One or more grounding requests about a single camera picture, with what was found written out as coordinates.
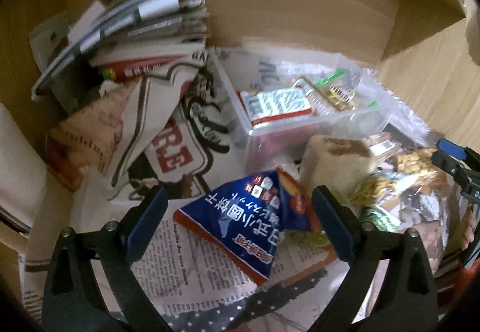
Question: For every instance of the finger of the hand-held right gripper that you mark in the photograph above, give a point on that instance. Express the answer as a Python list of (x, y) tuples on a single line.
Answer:
[(455, 172), (450, 147)]

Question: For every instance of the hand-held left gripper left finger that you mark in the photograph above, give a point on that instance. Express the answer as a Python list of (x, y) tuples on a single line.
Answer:
[(150, 219)]

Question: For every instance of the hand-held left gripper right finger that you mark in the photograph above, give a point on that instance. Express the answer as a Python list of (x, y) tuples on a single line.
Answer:
[(333, 227)]

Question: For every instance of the orange nut brittle packet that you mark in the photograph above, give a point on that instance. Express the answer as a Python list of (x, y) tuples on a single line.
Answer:
[(418, 165)]

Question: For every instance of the beige cracker packet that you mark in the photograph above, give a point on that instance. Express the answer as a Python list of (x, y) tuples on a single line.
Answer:
[(333, 163)]

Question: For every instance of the blue snack packet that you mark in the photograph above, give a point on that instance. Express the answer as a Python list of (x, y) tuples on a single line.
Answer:
[(240, 227)]

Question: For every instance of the clear plastic container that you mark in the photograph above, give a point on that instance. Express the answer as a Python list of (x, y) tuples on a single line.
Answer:
[(262, 129)]

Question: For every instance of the person's right hand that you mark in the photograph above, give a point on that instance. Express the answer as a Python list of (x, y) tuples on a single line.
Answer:
[(468, 234)]

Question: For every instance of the newspaper shelf liner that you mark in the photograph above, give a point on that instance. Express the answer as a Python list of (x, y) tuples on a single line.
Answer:
[(195, 279)]

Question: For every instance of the printed brown paper bag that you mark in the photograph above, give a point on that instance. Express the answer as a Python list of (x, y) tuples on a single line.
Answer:
[(161, 129)]

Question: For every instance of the gold wafer packet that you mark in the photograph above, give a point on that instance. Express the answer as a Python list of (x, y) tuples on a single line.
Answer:
[(333, 95)]

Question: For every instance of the red white snack packet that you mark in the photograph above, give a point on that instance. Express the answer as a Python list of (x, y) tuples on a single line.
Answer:
[(275, 105)]

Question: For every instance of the beige rounded object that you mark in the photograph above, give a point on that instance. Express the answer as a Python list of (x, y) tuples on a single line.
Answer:
[(20, 174)]

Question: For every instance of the stack of papers and magazines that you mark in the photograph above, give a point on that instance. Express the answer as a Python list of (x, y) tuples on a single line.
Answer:
[(142, 28)]

